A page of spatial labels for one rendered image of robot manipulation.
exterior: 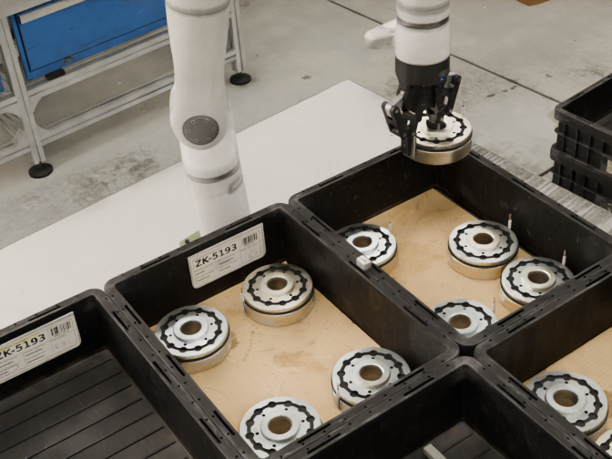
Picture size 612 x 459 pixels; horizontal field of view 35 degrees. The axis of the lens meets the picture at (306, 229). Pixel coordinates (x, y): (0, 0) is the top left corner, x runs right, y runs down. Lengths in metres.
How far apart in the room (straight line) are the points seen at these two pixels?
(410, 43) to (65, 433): 0.67
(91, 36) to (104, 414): 2.09
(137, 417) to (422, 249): 0.50
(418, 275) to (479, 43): 2.46
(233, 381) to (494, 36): 2.76
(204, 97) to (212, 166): 0.14
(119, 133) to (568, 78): 1.60
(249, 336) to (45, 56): 1.96
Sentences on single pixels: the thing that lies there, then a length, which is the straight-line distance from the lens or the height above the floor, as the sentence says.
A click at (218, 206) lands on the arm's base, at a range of 1.61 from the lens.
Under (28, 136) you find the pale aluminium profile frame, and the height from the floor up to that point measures 0.16.
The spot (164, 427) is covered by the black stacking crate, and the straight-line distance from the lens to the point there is 1.28.
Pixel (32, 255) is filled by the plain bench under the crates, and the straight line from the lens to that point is 1.82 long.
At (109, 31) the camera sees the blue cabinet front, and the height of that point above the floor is 0.38.
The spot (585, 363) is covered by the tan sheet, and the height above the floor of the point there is 0.83.
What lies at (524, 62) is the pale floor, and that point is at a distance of 3.73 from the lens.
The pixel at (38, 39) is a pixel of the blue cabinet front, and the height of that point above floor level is 0.44.
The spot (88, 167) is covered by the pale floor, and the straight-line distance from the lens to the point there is 3.32.
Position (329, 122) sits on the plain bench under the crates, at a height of 0.70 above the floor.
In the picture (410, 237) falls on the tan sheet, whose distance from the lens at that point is 1.52.
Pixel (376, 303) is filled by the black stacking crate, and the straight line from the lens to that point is 1.30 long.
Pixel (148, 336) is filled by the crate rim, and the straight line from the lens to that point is 1.25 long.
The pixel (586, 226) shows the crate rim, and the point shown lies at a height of 0.93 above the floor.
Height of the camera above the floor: 1.78
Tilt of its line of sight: 38 degrees down
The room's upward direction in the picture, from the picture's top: 5 degrees counter-clockwise
